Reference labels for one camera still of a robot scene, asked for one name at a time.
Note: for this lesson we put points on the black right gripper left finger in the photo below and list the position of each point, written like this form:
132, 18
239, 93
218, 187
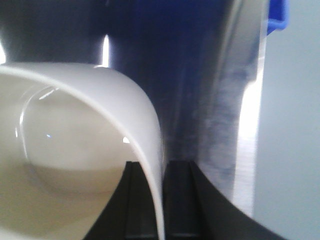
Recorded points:
130, 213

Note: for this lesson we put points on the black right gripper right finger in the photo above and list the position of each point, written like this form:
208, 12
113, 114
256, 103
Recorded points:
195, 210

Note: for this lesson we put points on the blue crate right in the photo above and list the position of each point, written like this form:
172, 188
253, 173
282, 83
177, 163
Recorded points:
278, 15

